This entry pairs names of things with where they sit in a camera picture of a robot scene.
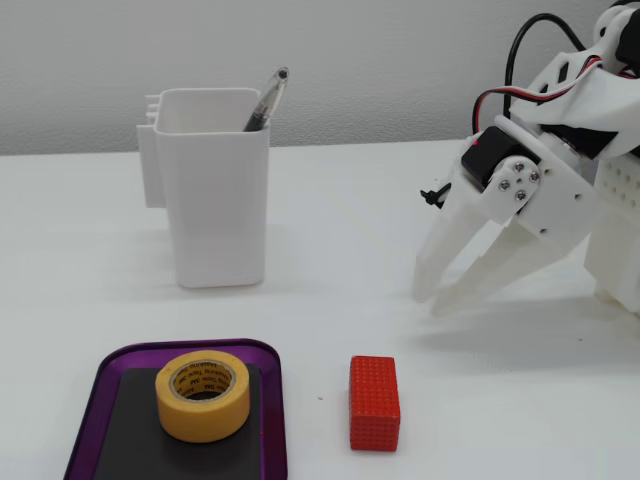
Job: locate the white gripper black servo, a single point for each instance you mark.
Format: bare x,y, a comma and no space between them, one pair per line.
555,192

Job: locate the yellow masking tape roll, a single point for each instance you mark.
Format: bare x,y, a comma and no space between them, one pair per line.
202,417

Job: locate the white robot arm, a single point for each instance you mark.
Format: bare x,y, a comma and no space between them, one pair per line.
590,100

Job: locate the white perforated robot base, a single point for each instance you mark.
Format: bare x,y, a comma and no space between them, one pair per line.
620,240

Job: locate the purple metal tray box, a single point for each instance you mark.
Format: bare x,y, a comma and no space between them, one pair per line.
107,375

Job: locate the red studded rectangular block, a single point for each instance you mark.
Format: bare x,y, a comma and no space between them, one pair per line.
374,405

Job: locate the clear black ballpoint pen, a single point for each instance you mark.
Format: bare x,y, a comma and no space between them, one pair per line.
266,99

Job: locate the white plastic pen holder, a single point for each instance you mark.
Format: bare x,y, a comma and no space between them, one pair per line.
215,200

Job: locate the black pad inside tray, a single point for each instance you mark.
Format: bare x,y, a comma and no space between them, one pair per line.
135,440

